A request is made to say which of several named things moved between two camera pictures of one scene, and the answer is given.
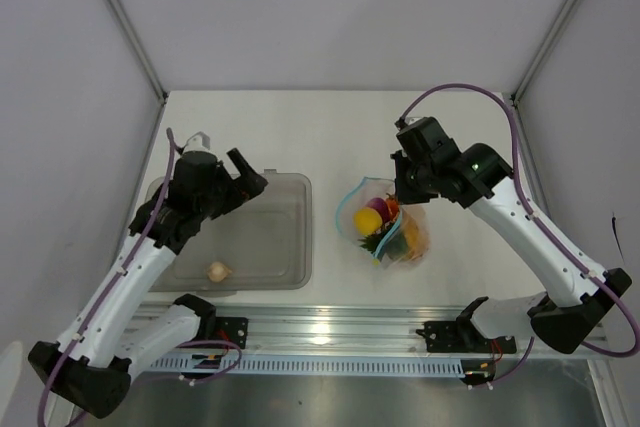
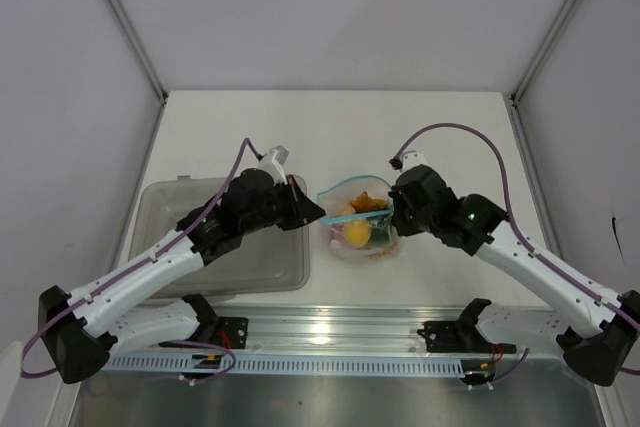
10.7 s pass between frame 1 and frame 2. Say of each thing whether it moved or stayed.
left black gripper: moved
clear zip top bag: moved
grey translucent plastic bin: stayed
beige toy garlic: moved
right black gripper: moved
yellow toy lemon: moved
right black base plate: stayed
